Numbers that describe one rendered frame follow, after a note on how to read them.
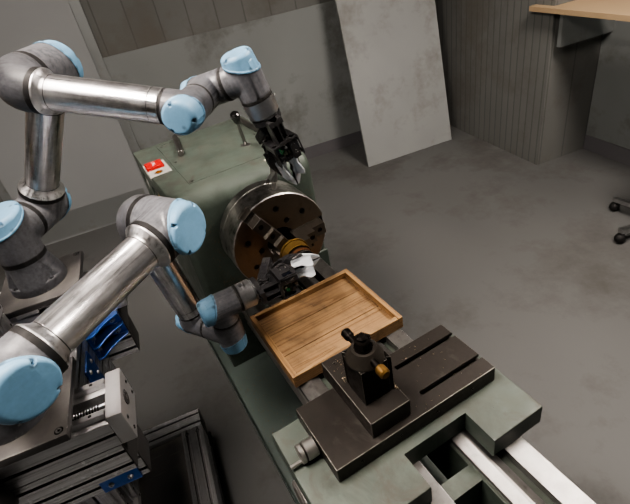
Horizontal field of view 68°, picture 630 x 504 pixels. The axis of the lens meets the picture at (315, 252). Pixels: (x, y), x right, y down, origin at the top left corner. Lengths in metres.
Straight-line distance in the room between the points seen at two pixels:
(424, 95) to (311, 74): 1.02
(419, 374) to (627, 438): 1.34
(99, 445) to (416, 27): 3.96
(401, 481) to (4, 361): 0.75
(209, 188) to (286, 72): 2.98
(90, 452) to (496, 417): 0.87
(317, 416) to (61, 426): 0.51
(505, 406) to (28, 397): 0.93
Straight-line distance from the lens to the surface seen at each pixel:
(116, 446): 1.16
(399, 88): 4.36
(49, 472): 1.20
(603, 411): 2.40
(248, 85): 1.09
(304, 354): 1.34
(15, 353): 0.91
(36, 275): 1.47
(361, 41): 4.21
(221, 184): 1.51
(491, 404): 1.16
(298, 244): 1.34
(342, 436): 1.06
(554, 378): 2.46
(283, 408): 1.68
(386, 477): 1.06
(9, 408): 0.91
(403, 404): 1.04
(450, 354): 1.19
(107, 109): 1.08
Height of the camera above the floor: 1.86
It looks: 35 degrees down
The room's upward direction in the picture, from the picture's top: 12 degrees counter-clockwise
